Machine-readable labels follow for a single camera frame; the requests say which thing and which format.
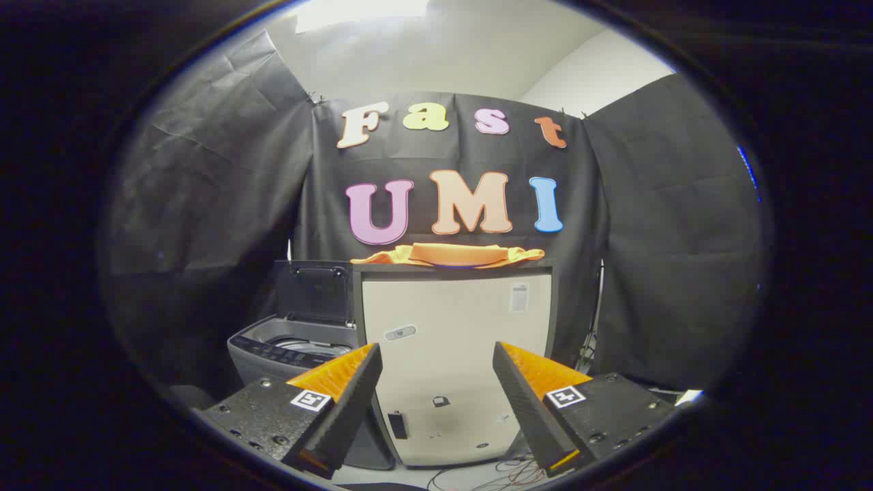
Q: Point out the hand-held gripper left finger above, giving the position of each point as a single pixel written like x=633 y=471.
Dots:
x=348 y=409

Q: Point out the black backdrop cloth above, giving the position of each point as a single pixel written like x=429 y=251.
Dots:
x=218 y=204

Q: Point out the grey white cabinet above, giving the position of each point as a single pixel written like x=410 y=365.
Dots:
x=450 y=314

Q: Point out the orange shirt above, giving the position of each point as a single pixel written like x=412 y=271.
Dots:
x=450 y=254

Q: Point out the grey washing machine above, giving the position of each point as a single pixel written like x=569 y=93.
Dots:
x=273 y=354

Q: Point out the white paper sheet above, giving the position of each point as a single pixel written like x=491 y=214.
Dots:
x=687 y=397

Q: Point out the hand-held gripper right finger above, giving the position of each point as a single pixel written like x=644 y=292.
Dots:
x=528 y=409

